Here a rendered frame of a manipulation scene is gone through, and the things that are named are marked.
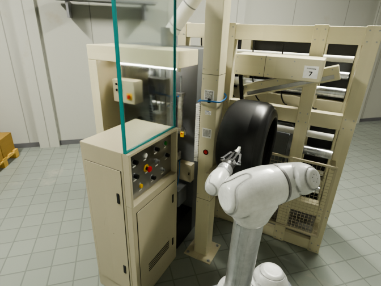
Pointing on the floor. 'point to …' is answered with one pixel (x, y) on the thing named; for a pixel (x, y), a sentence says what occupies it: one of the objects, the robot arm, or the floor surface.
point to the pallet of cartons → (7, 149)
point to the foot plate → (202, 254)
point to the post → (211, 28)
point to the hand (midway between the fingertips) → (237, 150)
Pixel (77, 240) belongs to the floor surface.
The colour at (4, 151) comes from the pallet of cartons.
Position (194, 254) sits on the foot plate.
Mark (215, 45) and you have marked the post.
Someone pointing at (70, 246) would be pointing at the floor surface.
